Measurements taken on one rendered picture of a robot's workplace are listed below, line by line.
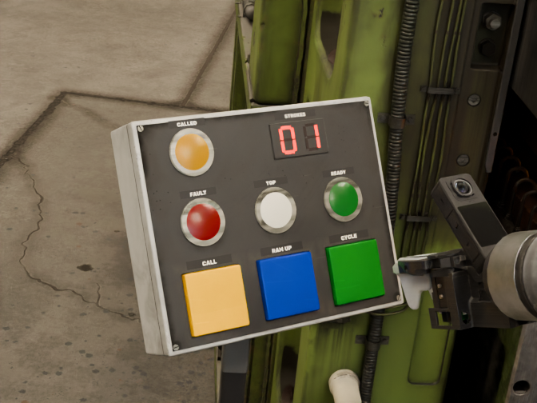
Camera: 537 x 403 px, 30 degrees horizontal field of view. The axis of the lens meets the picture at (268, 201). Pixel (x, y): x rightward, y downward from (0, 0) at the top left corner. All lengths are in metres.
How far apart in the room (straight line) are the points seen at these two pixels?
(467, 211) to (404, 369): 0.72
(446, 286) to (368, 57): 0.51
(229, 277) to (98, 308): 1.89
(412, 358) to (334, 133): 0.58
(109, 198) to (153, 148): 2.55
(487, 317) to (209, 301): 0.33
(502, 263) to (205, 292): 0.37
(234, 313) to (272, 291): 0.06
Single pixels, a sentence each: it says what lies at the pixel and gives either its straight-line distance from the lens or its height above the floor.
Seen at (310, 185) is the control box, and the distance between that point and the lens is 1.28.
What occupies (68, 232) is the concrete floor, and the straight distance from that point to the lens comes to 3.50.
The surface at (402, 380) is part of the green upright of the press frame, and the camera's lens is 1.78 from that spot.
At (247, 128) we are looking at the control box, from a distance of 1.25.
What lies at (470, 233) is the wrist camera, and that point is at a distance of 1.07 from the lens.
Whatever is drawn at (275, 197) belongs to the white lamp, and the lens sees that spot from 1.25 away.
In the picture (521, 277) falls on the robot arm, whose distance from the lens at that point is 0.98.
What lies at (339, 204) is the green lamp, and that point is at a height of 1.09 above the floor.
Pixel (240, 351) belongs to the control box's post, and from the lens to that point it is 1.42.
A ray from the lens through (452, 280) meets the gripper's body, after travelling 1.08.
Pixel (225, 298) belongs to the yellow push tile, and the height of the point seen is 1.01.
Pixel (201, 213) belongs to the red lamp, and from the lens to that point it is 1.20.
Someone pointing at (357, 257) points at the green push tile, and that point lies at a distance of 1.30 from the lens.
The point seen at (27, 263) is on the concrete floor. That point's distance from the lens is 3.32.
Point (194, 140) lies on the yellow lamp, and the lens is 1.21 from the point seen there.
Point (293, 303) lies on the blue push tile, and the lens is 1.25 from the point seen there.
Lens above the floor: 1.64
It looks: 26 degrees down
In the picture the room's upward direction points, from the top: 6 degrees clockwise
